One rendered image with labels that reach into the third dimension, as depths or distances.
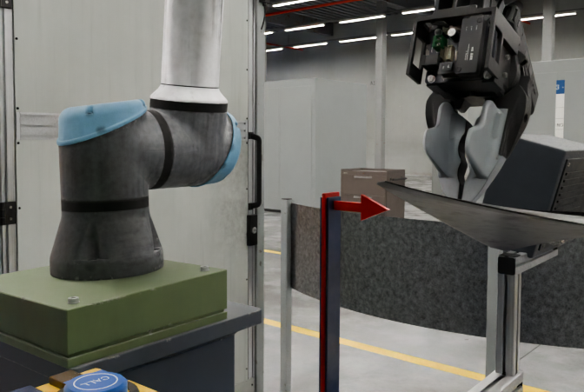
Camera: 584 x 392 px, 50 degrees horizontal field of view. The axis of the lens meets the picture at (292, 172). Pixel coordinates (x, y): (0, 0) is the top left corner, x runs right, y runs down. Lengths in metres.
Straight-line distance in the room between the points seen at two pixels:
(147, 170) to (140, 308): 0.20
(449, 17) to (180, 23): 0.48
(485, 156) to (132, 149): 0.48
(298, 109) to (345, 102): 0.92
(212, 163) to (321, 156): 9.34
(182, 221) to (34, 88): 0.75
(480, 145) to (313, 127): 9.64
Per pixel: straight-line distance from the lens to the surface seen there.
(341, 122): 10.70
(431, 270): 2.37
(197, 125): 0.91
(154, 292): 0.77
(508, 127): 0.55
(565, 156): 1.10
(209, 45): 0.92
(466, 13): 0.53
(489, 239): 0.63
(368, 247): 2.50
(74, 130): 0.85
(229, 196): 2.56
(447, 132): 0.56
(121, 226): 0.84
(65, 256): 0.86
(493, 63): 0.51
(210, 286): 0.83
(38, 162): 2.04
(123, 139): 0.84
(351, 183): 7.43
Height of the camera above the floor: 1.24
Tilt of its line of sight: 3 degrees down
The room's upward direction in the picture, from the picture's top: straight up
